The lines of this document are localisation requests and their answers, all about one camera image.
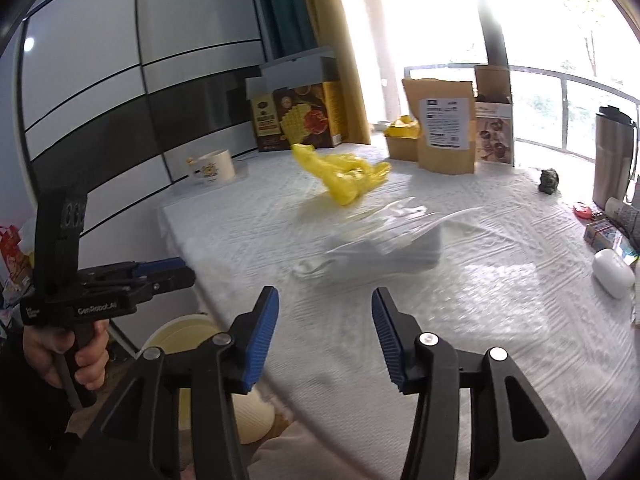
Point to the steel thermos flask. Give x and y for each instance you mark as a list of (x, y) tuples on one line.
[(614, 160)]

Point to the cream plastic waste bin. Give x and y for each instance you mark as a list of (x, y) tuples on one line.
[(195, 332)]

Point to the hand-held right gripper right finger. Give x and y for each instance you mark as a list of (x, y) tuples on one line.
[(387, 340)]

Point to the kraft paper pouch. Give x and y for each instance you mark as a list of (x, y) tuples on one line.
[(445, 125)]

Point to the white fringed tablecloth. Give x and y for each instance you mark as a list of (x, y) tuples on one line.
[(475, 335)]

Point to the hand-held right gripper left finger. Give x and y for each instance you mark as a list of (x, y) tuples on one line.
[(262, 340)]

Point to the brown cracker box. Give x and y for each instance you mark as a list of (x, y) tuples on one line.
[(300, 115)]

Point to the person's left hand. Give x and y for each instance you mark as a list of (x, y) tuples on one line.
[(92, 365)]

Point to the blue curtain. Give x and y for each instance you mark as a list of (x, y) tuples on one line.
[(285, 5)]

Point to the clear plastic bag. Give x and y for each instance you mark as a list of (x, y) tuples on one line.
[(395, 242)]

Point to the small brown printed carton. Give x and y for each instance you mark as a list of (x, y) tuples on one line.
[(494, 125)]

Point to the small dark figurine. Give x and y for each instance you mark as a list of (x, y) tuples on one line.
[(548, 181)]

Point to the yellow plastic bag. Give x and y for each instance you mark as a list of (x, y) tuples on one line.
[(345, 175)]

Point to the white cartoon mug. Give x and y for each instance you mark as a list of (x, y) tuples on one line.
[(215, 167)]

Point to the yellow curtain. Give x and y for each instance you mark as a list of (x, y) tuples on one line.
[(340, 35)]

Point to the white earbud case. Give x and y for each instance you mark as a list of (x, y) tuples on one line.
[(612, 274)]

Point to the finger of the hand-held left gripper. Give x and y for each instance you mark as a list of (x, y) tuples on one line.
[(175, 280), (162, 264)]

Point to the black white panelled wardrobe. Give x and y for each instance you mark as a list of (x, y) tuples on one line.
[(125, 85)]

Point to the glass balcony door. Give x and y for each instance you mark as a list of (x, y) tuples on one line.
[(540, 35)]

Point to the small red round item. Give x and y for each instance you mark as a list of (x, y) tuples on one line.
[(583, 209)]

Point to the cardboard box with yellow bag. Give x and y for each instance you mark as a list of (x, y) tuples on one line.
[(402, 137)]

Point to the small colourful box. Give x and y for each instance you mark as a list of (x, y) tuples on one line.
[(602, 235)]

